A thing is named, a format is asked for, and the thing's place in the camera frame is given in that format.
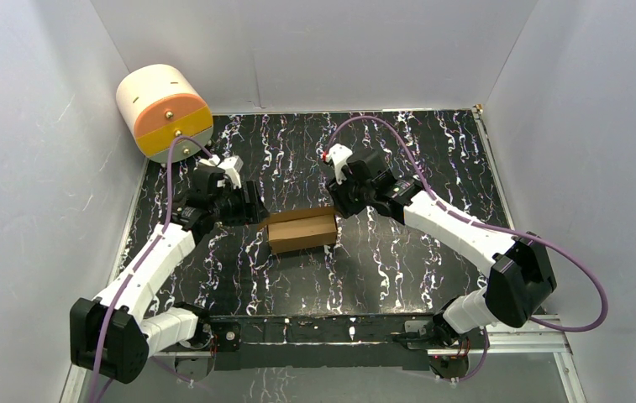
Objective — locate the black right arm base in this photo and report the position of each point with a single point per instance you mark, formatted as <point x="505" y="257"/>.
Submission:
<point x="452" y="367"/>

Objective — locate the round pastel drawer cabinet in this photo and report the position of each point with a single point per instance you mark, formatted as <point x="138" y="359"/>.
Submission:
<point x="159" y="104"/>

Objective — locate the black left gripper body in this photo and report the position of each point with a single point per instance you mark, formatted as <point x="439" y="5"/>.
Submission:
<point x="254" y="205"/>

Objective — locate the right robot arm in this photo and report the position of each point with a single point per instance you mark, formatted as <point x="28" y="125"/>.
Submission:
<point x="518" y="271"/>

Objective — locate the brown cardboard box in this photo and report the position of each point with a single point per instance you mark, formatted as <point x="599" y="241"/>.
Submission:
<point x="300" y="229"/>

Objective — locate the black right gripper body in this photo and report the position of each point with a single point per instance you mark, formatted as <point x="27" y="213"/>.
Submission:
<point x="349" y="198"/>

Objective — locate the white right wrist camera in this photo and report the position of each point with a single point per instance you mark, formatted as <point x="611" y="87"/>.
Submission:
<point x="337" y="156"/>

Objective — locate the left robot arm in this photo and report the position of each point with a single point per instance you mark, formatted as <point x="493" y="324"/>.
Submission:
<point x="109" y="334"/>

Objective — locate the aluminium front rail frame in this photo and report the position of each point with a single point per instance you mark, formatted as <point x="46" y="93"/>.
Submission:
<point x="363" y="341"/>

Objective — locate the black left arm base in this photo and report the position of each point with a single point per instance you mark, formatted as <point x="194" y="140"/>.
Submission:
<point x="191" y="328"/>

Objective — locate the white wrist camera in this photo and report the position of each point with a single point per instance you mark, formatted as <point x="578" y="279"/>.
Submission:
<point x="337" y="156"/>
<point x="231" y="167"/>

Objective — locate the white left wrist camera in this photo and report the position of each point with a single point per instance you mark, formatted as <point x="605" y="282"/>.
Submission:
<point x="231" y="167"/>

